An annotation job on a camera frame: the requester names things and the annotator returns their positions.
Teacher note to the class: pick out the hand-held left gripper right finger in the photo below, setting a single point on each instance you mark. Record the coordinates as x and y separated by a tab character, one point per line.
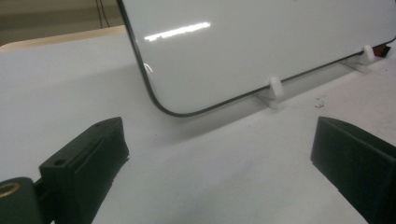
358	165

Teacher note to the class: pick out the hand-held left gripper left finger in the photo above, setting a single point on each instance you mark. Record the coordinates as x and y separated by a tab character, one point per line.
84	174

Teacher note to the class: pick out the white whiteboard with dark frame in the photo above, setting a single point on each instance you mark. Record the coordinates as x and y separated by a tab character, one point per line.
249	56

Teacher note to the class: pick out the white plastic whiteboard stand foot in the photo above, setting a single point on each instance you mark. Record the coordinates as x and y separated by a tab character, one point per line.
275	90
368	54

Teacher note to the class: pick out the small dark red object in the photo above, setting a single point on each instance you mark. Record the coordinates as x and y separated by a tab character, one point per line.
382	50

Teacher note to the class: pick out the wooden table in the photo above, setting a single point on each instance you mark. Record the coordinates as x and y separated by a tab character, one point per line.
62	39

